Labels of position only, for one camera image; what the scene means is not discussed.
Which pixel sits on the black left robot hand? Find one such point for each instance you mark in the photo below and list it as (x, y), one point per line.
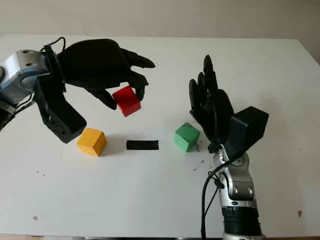
(95, 62)

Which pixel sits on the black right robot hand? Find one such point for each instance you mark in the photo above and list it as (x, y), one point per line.
(217, 112)

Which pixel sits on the green wooden cube block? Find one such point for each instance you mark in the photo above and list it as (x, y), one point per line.
(186, 136)

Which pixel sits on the red wooden cube block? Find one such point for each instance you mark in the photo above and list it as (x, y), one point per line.
(127, 100)

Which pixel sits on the yellow wooden cube block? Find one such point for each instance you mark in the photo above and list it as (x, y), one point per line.
(90, 140)

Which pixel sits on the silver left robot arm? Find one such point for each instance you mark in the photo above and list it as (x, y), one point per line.
(22, 65)

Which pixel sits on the black tape strip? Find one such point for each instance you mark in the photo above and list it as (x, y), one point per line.
(142, 145)

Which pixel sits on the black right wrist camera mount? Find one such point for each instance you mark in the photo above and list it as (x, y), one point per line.
(250, 125)

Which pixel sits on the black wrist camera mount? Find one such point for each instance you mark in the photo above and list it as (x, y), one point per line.
(62, 117)
(250, 125)

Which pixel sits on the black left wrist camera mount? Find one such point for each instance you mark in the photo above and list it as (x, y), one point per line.
(62, 117)

